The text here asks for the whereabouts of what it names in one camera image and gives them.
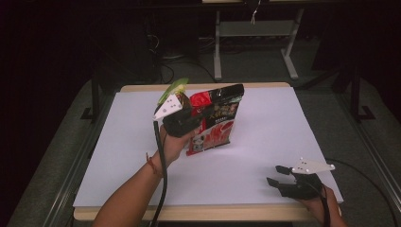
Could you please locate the grey metal rail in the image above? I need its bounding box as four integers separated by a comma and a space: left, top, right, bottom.
42, 93, 118, 227
333, 93, 401, 206

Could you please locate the black metal stand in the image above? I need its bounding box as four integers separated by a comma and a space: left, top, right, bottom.
79, 75, 102, 124
348, 64, 376, 123

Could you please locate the thin black floor cable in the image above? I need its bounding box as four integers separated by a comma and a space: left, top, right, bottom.
325, 157, 399, 227

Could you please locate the thick black gripper cable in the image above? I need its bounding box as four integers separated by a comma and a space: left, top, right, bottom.
150, 120, 169, 227

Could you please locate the red string bracelet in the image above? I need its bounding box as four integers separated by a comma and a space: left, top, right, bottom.
146, 152, 163, 178

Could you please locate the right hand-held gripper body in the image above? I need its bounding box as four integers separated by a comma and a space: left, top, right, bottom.
278, 157, 336, 201

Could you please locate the person's left hand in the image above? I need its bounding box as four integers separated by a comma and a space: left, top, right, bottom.
155, 125, 203, 167

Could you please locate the hanging white cord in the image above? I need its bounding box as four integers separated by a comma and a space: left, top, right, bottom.
250, 0, 263, 26

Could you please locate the red and black seasoning packet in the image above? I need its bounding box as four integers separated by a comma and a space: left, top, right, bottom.
185, 83, 246, 157

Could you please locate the grey metal desk frame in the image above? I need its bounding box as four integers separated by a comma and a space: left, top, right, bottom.
213, 9, 305, 81

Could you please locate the bundle of black floor cables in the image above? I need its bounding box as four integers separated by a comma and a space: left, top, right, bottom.
146, 31, 218, 84

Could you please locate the person's right hand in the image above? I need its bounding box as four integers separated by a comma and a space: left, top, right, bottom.
297, 184, 340, 219

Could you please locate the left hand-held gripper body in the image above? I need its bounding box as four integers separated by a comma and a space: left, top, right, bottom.
153, 94, 203, 139

